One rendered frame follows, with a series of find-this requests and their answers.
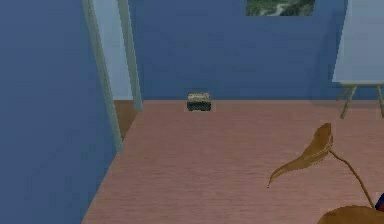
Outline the grey-green door frame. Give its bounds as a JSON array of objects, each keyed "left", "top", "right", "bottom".
[{"left": 81, "top": 0, "right": 144, "bottom": 154}]

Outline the small dark woven box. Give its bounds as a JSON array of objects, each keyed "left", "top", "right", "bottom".
[{"left": 186, "top": 91, "right": 212, "bottom": 113}]

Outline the pale blue easel board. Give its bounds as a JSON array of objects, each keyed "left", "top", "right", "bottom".
[{"left": 331, "top": 0, "right": 384, "bottom": 120}]

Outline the red and blue object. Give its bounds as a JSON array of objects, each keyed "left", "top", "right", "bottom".
[{"left": 374, "top": 191, "right": 384, "bottom": 212}]

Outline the brown dried house plant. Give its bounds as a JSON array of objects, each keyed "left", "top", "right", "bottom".
[{"left": 267, "top": 122, "right": 384, "bottom": 224}]

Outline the framed green landscape picture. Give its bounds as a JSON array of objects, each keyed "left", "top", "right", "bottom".
[{"left": 245, "top": 0, "right": 316, "bottom": 17}]

